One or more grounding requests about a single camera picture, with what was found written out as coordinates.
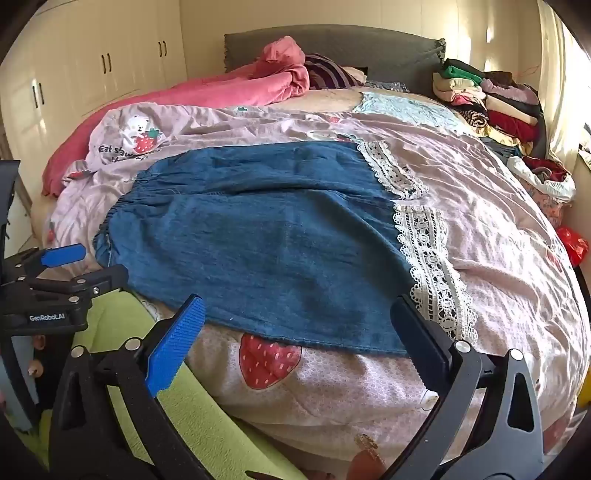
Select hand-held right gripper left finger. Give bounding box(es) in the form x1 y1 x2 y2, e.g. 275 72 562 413
48 293 218 480

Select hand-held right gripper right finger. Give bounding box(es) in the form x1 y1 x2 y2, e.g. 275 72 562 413
390 293 560 480

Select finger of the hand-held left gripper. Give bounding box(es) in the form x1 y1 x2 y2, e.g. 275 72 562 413
14 244 88 277
31 264 129 304

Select blue denim pants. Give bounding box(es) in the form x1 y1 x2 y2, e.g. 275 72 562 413
92 140 478 357

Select lime green cloth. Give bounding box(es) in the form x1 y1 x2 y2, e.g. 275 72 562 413
38 290 308 480

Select pink strawberry print duvet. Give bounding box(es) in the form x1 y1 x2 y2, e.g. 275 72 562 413
41 85 591 480

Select red plastic bag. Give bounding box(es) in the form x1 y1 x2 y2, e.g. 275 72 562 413
556 226 590 267

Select white wardrobe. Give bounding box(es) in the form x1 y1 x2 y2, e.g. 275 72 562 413
0 0 189 259

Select floral cloth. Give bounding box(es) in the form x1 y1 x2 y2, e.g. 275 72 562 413
538 191 571 229

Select heap of white red clothes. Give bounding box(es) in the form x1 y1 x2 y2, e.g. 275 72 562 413
507 154 578 203

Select pink blanket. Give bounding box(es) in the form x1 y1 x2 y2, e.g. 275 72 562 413
41 36 311 198

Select pile of folded clothes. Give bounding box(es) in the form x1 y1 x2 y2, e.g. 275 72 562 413
431 58 548 160

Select purple striped pillow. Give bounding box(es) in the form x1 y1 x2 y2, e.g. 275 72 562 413
302 53 368 90

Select grey bed headboard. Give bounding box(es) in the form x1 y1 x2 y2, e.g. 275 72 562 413
224 24 448 88

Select cream curtain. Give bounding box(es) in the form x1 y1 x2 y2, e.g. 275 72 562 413
536 0 591 162

